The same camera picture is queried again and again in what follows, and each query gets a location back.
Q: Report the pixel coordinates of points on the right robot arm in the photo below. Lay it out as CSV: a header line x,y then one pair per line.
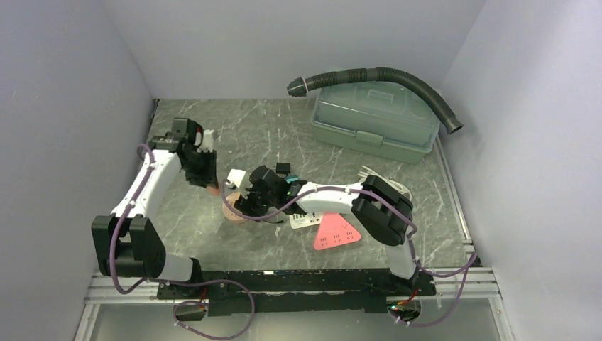
x,y
384,212

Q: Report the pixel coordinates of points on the white power strip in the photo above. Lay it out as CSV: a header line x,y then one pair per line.
x,y
298,221

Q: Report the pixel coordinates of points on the pink triangular power strip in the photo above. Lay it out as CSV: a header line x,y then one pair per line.
x,y
334,231

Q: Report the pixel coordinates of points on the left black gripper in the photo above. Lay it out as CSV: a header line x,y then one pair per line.
x,y
209,177

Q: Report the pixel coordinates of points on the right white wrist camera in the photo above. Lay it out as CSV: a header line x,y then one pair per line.
x,y
237,180

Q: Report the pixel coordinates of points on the teal cube adapter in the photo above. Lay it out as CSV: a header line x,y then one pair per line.
x,y
292,179

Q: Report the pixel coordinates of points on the round pink power socket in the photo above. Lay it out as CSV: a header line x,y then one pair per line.
x,y
228,214

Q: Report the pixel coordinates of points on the green plastic storage box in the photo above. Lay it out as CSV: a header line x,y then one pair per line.
x,y
377,118

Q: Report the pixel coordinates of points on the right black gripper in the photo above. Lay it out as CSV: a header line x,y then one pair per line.
x,y
245,204

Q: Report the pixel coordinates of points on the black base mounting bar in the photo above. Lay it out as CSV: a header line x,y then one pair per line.
x,y
279,291

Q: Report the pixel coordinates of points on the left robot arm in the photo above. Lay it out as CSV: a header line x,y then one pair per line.
x,y
126,242

